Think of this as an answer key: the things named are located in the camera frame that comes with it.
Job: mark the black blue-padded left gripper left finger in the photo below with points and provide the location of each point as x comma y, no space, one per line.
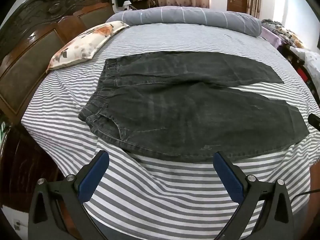
57,208

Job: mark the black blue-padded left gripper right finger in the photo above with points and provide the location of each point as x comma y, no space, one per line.
275,220

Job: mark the dark grey denim pants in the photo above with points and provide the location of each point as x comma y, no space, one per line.
186,106

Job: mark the white dotted cloth cover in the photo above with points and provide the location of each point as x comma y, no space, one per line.
311,63

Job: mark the dark wooden low cabinet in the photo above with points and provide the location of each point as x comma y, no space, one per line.
298,65

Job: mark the pile of clothes on bench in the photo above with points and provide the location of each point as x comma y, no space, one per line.
286,35

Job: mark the rolled grey checked duvet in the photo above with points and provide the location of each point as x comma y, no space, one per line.
235,21

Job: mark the floral cream pillow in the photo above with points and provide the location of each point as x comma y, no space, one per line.
83,47

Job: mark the dark carved wooden headboard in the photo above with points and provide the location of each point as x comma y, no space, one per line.
31,36

